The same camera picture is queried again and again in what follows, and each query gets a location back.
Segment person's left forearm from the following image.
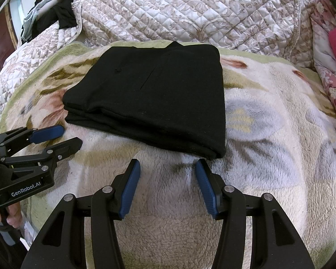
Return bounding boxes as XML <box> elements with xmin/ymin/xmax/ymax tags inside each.
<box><xmin>0</xmin><ymin>228</ymin><xmax>31</xmax><ymax>269</ymax></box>

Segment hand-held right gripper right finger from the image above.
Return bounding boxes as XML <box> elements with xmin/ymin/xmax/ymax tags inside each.
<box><xmin>195</xmin><ymin>158</ymin><xmax>315</xmax><ymax>269</ymax></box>

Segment person's left hand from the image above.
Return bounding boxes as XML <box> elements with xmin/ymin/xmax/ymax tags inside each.
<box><xmin>0</xmin><ymin>202</ymin><xmax>22</xmax><ymax>232</ymax></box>

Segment black pants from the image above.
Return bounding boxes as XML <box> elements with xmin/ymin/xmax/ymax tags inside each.
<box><xmin>62</xmin><ymin>41</ymin><xmax>227</xmax><ymax>160</ymax></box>

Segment floral fleece blanket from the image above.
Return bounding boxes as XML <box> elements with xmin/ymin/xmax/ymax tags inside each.
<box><xmin>0</xmin><ymin>41</ymin><xmax>336</xmax><ymax>269</ymax></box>

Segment reddish brown wooden door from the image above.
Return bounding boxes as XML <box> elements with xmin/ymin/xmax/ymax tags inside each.
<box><xmin>0</xmin><ymin>10</ymin><xmax>17</xmax><ymax>58</ymax></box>

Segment quilted floral bedspread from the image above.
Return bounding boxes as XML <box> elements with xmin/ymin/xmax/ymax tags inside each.
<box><xmin>0</xmin><ymin>0</ymin><xmax>322</xmax><ymax>124</ymax></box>

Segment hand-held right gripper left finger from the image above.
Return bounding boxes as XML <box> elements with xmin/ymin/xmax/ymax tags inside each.
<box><xmin>25</xmin><ymin>158</ymin><xmax>141</xmax><ymax>269</ymax></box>

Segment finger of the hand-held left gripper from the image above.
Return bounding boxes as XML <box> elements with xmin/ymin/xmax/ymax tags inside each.
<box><xmin>0</xmin><ymin>126</ymin><xmax>65</xmax><ymax>154</ymax></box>
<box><xmin>2</xmin><ymin>137</ymin><xmax>83</xmax><ymax>179</ymax></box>

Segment pile of dark clothes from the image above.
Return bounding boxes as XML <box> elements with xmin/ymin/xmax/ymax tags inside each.
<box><xmin>21</xmin><ymin>0</ymin><xmax>79</xmax><ymax>42</ymax></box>

